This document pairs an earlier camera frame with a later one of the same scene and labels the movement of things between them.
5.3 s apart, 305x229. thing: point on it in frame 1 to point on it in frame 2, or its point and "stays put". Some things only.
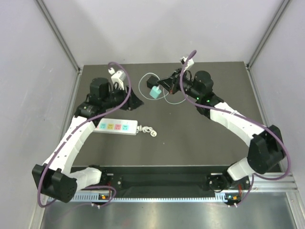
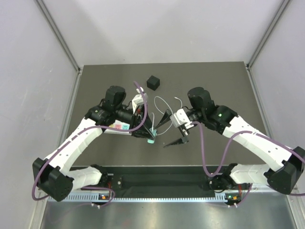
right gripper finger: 167,83 to 183,140
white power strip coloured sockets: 116,126 stays put
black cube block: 151,81 stays put
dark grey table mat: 173,130 stays put
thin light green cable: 165,95 to 160,111
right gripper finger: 170,79 to 166,119
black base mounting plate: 169,179 stays put
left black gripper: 132,102 to 143,131
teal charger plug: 155,91 to 153,132
